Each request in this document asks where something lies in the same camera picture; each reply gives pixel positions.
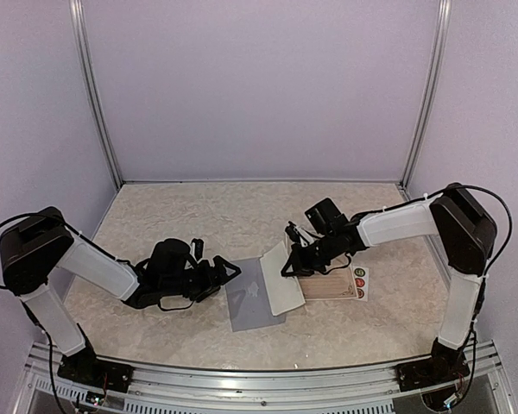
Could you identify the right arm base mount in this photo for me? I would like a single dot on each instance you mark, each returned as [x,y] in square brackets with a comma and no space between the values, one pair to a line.
[429,372]

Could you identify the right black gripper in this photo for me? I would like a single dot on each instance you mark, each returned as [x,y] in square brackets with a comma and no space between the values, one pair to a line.
[302,267]

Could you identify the grey paper envelope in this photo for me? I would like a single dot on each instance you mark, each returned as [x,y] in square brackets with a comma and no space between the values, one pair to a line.
[247,299]

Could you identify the aluminium frame post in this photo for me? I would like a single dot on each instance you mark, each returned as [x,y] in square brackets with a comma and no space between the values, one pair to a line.
[85,60]
[429,93]

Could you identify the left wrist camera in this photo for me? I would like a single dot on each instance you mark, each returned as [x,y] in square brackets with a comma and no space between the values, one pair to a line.
[197,248]

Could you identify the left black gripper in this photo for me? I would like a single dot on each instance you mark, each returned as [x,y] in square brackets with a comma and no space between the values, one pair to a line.
[221,279]

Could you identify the white sticker sheet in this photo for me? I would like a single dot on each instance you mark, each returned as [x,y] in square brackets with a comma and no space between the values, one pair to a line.
[358,283]

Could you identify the left aluminium frame post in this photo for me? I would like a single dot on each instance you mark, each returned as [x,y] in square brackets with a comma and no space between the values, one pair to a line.
[85,60]

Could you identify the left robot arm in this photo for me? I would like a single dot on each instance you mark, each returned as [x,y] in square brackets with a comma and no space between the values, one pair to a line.
[33,244]

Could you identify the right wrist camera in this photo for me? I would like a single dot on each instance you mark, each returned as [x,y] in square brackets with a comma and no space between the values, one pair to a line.
[300,233]

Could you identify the front aluminium rail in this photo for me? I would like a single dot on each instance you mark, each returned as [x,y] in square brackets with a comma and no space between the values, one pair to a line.
[371,388]

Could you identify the beige lined letter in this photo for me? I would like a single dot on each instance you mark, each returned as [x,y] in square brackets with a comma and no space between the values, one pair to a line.
[284,293]
[339,283]

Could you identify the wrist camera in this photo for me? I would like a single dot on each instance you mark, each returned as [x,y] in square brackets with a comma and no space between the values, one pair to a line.
[197,248]
[300,233]

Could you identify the right aluminium frame post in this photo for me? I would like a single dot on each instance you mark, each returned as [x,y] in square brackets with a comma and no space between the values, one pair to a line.
[429,93]

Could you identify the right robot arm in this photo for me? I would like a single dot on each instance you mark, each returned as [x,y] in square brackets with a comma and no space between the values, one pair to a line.
[465,228]

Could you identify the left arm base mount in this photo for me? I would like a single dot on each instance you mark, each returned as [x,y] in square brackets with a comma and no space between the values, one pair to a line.
[95,372]

